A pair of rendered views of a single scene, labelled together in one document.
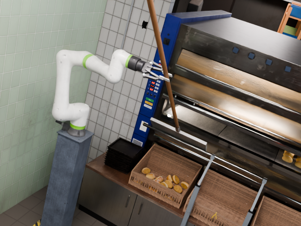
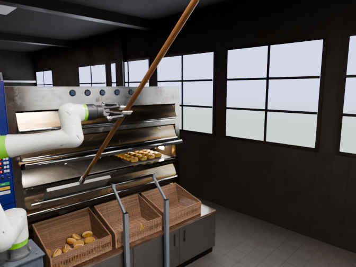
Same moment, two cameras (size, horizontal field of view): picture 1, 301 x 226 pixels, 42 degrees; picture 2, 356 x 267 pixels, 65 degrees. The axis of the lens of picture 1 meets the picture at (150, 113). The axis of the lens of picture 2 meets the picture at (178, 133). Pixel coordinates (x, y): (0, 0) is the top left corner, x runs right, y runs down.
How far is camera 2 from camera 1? 1.92 m
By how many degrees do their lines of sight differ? 59
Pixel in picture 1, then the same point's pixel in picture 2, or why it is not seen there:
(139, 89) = not seen: outside the picture
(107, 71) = (67, 134)
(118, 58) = (75, 112)
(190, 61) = (32, 121)
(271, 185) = (141, 181)
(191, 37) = (23, 97)
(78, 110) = (19, 217)
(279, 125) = (128, 136)
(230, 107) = (89, 143)
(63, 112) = (12, 231)
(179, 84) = not seen: hidden behind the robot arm
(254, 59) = (90, 95)
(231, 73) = not seen: hidden behind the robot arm
